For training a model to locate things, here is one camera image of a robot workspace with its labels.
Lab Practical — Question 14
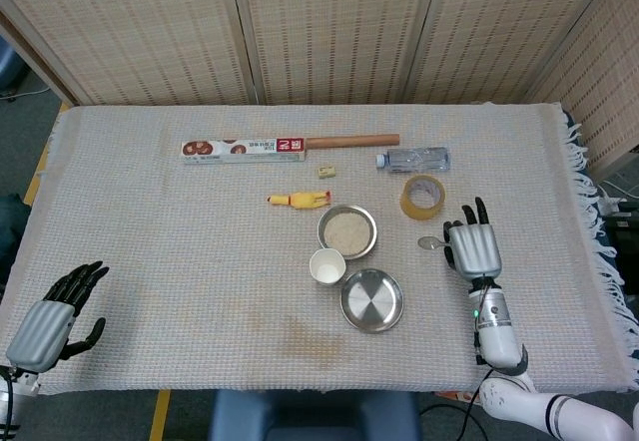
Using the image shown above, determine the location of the yellow packing tape roll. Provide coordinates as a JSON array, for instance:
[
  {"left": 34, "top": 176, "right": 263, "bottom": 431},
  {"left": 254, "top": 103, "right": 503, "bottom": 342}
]
[{"left": 399, "top": 174, "right": 447, "bottom": 221}]

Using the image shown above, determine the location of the blue chair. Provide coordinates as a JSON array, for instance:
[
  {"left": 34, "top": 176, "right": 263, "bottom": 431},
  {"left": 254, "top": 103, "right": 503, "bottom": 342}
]
[{"left": 0, "top": 41, "right": 26, "bottom": 99}]

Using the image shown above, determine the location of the white woven fringed tablecloth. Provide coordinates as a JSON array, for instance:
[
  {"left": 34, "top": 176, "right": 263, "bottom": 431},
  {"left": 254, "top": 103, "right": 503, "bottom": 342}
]
[{"left": 0, "top": 103, "right": 639, "bottom": 396}]

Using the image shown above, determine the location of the yellow rubber chicken toy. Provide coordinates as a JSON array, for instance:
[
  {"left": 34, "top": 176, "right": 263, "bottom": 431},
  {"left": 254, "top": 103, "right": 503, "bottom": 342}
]
[{"left": 266, "top": 190, "right": 332, "bottom": 211}]

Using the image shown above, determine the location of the white paper cup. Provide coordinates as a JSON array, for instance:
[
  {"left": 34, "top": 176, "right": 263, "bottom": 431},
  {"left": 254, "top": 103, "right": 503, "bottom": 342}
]
[{"left": 309, "top": 248, "right": 346, "bottom": 286}]

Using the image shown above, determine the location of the metal spoon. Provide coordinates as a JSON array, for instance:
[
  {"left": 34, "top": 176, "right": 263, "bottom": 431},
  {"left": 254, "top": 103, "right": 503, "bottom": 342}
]
[{"left": 417, "top": 235, "right": 453, "bottom": 251}]

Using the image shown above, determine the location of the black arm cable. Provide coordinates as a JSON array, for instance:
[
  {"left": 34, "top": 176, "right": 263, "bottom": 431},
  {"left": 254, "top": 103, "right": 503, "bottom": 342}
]
[{"left": 418, "top": 368, "right": 495, "bottom": 441}]

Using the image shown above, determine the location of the wooden rolling pin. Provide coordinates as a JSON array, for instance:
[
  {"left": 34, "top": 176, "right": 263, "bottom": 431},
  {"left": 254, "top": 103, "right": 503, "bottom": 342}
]
[{"left": 305, "top": 133, "right": 401, "bottom": 151}]

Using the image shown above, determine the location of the long baking paper box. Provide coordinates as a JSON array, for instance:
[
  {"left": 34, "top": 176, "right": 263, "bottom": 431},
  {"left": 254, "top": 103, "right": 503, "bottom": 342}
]
[{"left": 181, "top": 137, "right": 307, "bottom": 166}]

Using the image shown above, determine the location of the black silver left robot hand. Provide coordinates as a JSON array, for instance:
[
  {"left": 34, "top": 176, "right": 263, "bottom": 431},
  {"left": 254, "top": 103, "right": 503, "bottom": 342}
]
[{"left": 4, "top": 260, "right": 110, "bottom": 373}]

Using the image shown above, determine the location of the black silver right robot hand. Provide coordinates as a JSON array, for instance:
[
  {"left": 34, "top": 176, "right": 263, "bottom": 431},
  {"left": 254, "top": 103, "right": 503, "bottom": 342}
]
[{"left": 442, "top": 197, "right": 503, "bottom": 282}]

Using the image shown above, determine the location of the empty steel plate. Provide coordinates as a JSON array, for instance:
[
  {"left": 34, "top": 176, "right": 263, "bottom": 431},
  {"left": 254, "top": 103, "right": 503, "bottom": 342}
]
[{"left": 339, "top": 267, "right": 405, "bottom": 334}]

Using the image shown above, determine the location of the black equipment box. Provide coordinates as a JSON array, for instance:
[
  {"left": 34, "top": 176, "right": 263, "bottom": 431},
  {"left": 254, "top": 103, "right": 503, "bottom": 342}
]
[{"left": 598, "top": 201, "right": 639, "bottom": 275}]

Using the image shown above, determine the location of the clear plastic water bottle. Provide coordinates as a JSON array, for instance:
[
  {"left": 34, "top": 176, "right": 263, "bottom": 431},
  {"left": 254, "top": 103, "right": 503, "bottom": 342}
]
[{"left": 374, "top": 147, "right": 451, "bottom": 174}]

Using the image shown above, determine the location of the steel bowl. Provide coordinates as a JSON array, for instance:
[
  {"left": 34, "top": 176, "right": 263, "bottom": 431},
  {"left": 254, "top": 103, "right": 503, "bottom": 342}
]
[{"left": 317, "top": 204, "right": 378, "bottom": 261}]

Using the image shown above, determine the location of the orange printed packet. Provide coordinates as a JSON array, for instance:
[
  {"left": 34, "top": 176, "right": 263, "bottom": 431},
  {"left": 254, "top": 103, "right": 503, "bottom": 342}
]
[{"left": 432, "top": 390, "right": 480, "bottom": 407}]

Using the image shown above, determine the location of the woven bamboo screen panel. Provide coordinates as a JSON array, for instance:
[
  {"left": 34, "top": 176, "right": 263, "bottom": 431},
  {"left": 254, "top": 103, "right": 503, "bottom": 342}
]
[
  {"left": 229, "top": 0, "right": 443, "bottom": 106},
  {"left": 403, "top": 0, "right": 630, "bottom": 106},
  {"left": 0, "top": 0, "right": 256, "bottom": 107},
  {"left": 523, "top": 0, "right": 639, "bottom": 178}
]

